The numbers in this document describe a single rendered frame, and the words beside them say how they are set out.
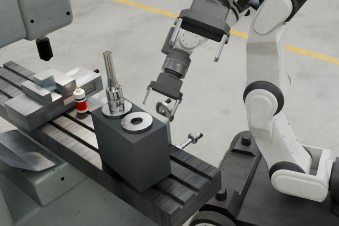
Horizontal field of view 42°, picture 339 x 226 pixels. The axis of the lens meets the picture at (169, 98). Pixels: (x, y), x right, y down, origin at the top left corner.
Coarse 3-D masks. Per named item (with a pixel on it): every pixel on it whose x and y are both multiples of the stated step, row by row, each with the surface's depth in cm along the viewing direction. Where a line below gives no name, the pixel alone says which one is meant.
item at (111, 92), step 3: (108, 87) 129; (117, 87) 129; (120, 87) 129; (105, 90) 129; (108, 90) 128; (111, 90) 128; (114, 90) 128; (117, 90) 128; (120, 90) 128; (108, 93) 128; (111, 93) 127; (114, 93) 127; (117, 93) 128
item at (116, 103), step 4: (120, 92) 129; (108, 96) 129; (112, 96) 128; (116, 96) 128; (120, 96) 129; (108, 100) 130; (112, 100) 129; (116, 100) 129; (120, 100) 130; (108, 104) 131; (112, 104) 130; (116, 104) 130; (120, 104) 130; (124, 104) 133; (112, 108) 130; (116, 108) 130; (120, 108) 131
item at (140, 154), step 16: (96, 112) 134; (112, 112) 131; (128, 112) 131; (144, 112) 129; (96, 128) 136; (112, 128) 127; (128, 128) 124; (144, 128) 123; (160, 128) 125; (112, 144) 131; (128, 144) 122; (144, 144) 123; (160, 144) 127; (112, 160) 137; (128, 160) 127; (144, 160) 126; (160, 160) 130; (128, 176) 132; (144, 176) 128; (160, 176) 133
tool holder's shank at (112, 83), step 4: (104, 52) 123; (108, 52) 123; (104, 56) 123; (108, 56) 122; (104, 60) 123; (108, 60) 123; (112, 60) 124; (108, 64) 124; (112, 64) 124; (108, 68) 124; (112, 68) 125; (108, 72) 125; (112, 72) 125; (108, 76) 126; (112, 76) 126; (108, 80) 127; (112, 80) 126; (116, 80) 127; (108, 84) 127; (112, 84) 127; (116, 84) 127; (112, 88) 128
